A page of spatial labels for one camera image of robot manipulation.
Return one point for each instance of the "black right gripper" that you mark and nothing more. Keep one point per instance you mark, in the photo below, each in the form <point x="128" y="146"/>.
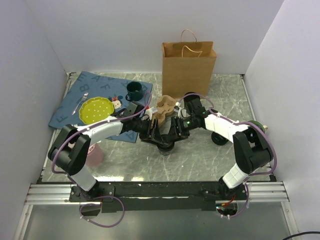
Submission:
<point x="175" y="133"/>

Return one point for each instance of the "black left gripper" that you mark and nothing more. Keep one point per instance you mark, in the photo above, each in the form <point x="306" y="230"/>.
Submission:
<point x="153" y="134"/>

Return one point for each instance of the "black takeout coffee cup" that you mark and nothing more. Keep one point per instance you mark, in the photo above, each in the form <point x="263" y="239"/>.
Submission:
<point x="165" y="151"/>

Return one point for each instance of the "black cup lid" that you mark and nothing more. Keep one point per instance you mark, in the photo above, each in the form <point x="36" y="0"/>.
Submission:
<point x="165" y="142"/>

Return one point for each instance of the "black cup stack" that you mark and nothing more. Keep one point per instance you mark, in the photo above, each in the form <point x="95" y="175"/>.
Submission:
<point x="190" y="94"/>

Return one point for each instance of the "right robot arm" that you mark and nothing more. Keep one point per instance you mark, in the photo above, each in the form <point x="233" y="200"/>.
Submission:
<point x="252" y="148"/>

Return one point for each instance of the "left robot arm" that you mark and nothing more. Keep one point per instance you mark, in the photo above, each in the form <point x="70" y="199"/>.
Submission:
<point x="69" y="151"/>

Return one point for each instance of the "brown pulp cup carrier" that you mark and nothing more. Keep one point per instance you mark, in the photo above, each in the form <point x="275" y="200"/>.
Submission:
<point x="165" y="106"/>

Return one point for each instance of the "black lid stack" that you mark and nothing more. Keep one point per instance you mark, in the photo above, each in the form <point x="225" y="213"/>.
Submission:
<point x="219" y="139"/>

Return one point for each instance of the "dark green mug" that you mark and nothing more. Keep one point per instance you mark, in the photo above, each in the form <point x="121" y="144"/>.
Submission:
<point x="134" y="91"/>

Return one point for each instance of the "blue alphabet placemat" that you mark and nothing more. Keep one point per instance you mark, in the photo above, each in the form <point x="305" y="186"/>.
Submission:
<point x="96" y="86"/>

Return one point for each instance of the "green dotted plate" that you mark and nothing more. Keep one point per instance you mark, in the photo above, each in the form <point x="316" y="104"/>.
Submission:
<point x="95" y="109"/>

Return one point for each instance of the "pink straw cup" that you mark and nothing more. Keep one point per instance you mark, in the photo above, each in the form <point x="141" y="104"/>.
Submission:
<point x="95" y="156"/>

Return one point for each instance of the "brown paper bag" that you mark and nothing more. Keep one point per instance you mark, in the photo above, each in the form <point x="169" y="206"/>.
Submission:
<point x="187" y="66"/>

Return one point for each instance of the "silver fork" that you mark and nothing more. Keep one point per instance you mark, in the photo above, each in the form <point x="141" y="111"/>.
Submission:
<point x="84" y="97"/>

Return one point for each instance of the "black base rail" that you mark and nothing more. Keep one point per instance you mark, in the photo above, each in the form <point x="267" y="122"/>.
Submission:
<point x="148" y="196"/>

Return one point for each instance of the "aluminium frame rail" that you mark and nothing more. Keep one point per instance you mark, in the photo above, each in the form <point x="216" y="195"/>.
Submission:
<point x="42" y="195"/>

